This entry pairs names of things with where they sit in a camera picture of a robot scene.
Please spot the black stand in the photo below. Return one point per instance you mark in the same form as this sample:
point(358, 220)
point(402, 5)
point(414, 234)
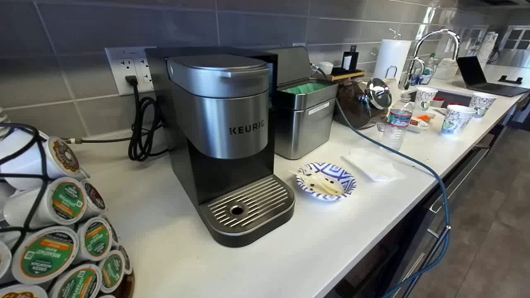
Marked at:
point(510, 80)

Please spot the silver and black coffee maker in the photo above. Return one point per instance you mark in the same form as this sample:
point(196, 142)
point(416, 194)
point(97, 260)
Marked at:
point(223, 124)

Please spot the soap bottle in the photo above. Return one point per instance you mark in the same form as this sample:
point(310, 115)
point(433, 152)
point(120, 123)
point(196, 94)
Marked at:
point(430, 68)

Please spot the coffee pod with brown lid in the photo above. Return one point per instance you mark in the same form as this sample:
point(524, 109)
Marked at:
point(62, 157)
point(22, 293)

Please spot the coffee pod with green lid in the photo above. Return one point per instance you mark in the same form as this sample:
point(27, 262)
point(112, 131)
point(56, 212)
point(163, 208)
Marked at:
point(112, 271)
point(66, 200)
point(45, 254)
point(96, 238)
point(78, 283)

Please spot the sink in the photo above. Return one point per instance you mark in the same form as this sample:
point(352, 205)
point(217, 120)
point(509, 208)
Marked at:
point(455, 98)

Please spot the white wall socket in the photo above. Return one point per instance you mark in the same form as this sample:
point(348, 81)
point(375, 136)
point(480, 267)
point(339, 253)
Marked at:
point(120, 62)

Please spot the clear plastic water bottle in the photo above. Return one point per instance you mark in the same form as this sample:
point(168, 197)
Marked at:
point(396, 124)

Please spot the patterned paper cup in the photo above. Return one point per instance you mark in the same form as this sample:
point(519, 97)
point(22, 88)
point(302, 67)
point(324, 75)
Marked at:
point(482, 103)
point(455, 120)
point(425, 98)

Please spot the wooden tray with black holder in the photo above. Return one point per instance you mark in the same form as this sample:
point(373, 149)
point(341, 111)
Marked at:
point(348, 74)

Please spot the chrome tap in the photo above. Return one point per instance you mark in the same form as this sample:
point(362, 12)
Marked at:
point(439, 34)

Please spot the white paper napkin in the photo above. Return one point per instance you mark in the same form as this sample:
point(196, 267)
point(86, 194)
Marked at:
point(372, 165)

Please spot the blue patterned paper plate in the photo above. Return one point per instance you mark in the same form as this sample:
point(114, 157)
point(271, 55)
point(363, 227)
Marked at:
point(343, 176)

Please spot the white container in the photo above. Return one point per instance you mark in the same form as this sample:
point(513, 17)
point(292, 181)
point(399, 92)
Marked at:
point(446, 69)

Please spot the silver bin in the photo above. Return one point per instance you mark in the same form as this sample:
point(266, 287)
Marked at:
point(302, 128)

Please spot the green bin liner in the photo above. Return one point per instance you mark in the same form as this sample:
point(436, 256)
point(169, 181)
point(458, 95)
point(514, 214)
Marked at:
point(306, 87)

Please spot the black laptop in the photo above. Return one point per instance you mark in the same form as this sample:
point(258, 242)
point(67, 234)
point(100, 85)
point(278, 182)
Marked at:
point(472, 72)

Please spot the silver bin lid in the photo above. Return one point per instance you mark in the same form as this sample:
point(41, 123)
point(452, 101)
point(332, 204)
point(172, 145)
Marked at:
point(292, 64)

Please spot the white paper towel roll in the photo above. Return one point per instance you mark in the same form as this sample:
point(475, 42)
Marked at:
point(391, 56)

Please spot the dark kettle with chrome lid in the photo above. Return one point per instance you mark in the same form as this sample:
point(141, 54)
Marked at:
point(356, 103)

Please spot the white mug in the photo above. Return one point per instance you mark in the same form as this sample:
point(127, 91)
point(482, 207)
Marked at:
point(326, 67)

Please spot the coffee pod with dark lid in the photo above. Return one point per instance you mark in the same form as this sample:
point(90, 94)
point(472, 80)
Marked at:
point(95, 196)

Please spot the small tray with orange packets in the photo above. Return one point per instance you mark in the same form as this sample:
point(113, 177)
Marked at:
point(420, 123)

